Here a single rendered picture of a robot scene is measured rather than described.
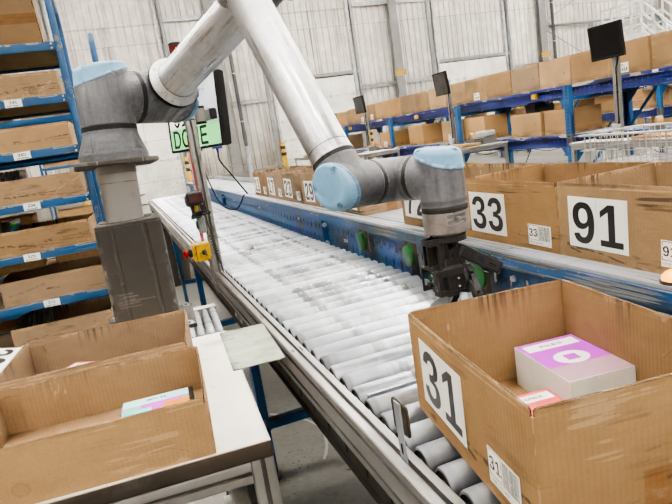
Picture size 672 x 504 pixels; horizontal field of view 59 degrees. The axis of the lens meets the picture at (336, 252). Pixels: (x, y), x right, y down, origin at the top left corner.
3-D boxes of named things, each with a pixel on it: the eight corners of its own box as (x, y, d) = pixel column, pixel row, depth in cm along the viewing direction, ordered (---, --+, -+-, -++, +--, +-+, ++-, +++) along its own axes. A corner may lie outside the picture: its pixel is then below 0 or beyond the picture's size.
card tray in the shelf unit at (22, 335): (15, 354, 244) (9, 331, 242) (28, 334, 273) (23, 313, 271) (117, 330, 256) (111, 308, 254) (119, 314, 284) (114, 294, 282)
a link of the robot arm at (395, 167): (347, 161, 121) (395, 155, 112) (383, 157, 129) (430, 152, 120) (352, 206, 122) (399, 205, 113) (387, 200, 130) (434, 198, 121)
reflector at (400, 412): (397, 462, 90) (388, 396, 88) (403, 460, 90) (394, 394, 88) (412, 478, 86) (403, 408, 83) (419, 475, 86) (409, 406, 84)
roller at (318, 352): (302, 355, 140) (305, 347, 136) (487, 304, 156) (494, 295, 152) (309, 374, 138) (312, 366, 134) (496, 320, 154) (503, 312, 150)
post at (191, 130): (213, 287, 253) (171, 75, 235) (224, 285, 254) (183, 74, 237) (217, 293, 241) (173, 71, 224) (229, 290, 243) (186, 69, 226)
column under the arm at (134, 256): (102, 348, 162) (74, 231, 156) (110, 323, 187) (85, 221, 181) (197, 326, 169) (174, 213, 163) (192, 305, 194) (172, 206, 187)
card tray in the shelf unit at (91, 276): (4, 308, 239) (-3, 285, 237) (14, 294, 267) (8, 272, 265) (108, 285, 253) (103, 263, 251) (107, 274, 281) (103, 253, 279)
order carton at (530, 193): (464, 238, 169) (458, 179, 166) (548, 218, 178) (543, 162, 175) (560, 257, 133) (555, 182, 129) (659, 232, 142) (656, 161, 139)
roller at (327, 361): (310, 364, 134) (313, 355, 130) (502, 309, 150) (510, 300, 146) (318, 384, 132) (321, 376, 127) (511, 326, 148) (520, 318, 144)
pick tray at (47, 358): (36, 380, 145) (25, 342, 143) (194, 345, 153) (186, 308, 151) (2, 432, 117) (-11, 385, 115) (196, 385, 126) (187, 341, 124)
